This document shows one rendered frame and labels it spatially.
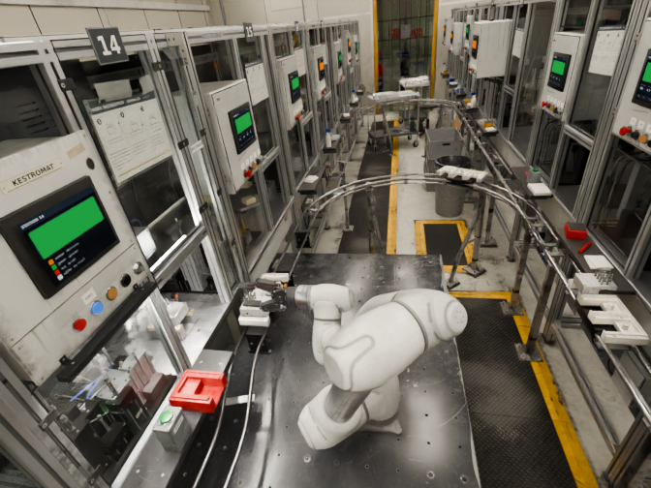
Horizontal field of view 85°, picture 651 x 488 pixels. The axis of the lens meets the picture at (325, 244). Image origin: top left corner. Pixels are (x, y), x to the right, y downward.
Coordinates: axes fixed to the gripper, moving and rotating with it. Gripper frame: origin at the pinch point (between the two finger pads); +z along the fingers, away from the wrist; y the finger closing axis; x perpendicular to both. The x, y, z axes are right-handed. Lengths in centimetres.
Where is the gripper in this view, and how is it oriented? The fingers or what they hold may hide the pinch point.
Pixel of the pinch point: (247, 294)
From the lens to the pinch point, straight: 145.1
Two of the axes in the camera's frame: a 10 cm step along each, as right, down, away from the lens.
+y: -1.0, -8.5, -5.2
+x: -1.7, 5.3, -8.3
